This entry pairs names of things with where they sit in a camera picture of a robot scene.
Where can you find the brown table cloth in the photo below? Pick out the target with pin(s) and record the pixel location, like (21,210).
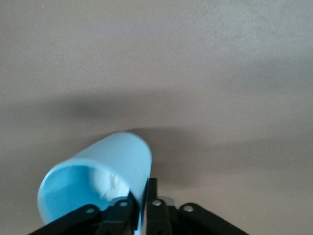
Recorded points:
(171,61)

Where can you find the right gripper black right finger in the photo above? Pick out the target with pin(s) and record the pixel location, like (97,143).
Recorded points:
(159,218)

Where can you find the light blue plastic cup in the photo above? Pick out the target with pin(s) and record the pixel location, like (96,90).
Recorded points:
(117,151)

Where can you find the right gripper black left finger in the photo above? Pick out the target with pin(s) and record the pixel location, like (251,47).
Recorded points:
(117,215)

